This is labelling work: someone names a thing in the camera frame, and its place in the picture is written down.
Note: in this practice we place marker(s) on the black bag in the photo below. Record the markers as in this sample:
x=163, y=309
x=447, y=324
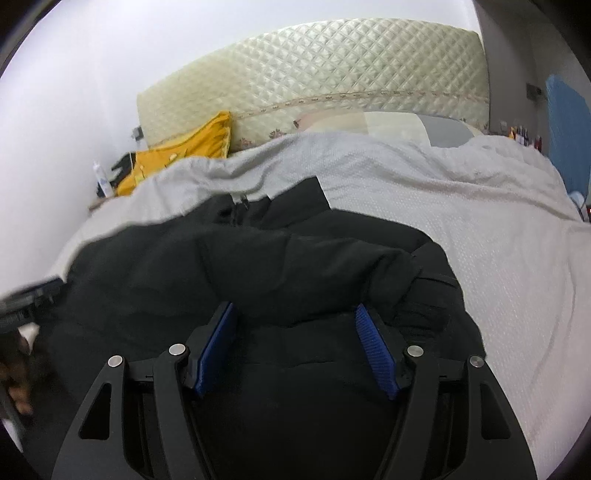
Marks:
x=122, y=168

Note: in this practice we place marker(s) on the grey wall socket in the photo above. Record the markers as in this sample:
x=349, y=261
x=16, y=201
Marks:
x=534, y=91

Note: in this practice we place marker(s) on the blue covered chair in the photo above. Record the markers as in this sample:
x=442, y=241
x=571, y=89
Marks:
x=570, y=134

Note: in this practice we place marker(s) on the person's left hand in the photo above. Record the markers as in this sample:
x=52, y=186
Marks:
x=18, y=369

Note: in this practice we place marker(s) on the row of small cosmetic bottles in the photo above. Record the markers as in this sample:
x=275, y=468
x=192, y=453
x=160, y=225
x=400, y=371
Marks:
x=528, y=137

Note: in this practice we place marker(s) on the wooden nightstand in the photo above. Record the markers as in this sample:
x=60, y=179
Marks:
x=98, y=204

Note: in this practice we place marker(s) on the patchwork pillow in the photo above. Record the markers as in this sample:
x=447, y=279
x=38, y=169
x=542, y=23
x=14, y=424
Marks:
x=397, y=127

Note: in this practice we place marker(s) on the light grey bed quilt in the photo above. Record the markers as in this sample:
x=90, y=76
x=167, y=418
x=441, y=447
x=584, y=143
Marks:
x=461, y=207

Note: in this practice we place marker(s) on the white plastic bottle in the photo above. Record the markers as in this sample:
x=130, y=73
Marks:
x=102, y=180

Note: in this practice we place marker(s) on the dark wall socket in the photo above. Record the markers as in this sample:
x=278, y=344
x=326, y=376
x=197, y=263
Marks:
x=137, y=133

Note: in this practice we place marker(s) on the yellow crown print pillow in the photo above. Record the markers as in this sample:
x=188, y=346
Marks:
x=184, y=147

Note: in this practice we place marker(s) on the cream quilted headboard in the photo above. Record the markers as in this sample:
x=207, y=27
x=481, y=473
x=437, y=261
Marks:
x=323, y=74

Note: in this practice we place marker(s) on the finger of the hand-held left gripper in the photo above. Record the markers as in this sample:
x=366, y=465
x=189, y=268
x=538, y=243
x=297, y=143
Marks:
x=48, y=288

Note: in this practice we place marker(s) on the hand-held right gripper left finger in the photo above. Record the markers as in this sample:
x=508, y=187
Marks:
x=217, y=341

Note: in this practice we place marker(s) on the black puffer jacket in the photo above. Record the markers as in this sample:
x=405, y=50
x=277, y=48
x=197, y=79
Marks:
x=277, y=258

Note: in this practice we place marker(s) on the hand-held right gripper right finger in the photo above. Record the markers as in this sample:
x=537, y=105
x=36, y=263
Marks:
x=376, y=353

